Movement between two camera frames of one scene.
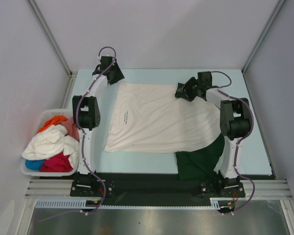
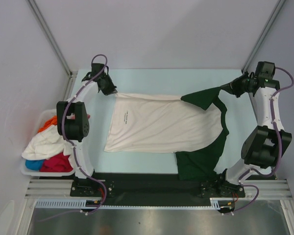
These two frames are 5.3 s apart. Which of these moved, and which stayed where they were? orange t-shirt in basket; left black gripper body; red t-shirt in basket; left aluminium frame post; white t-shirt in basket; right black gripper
Moved: right black gripper; left black gripper body
Stayed: red t-shirt in basket; left aluminium frame post; orange t-shirt in basket; white t-shirt in basket
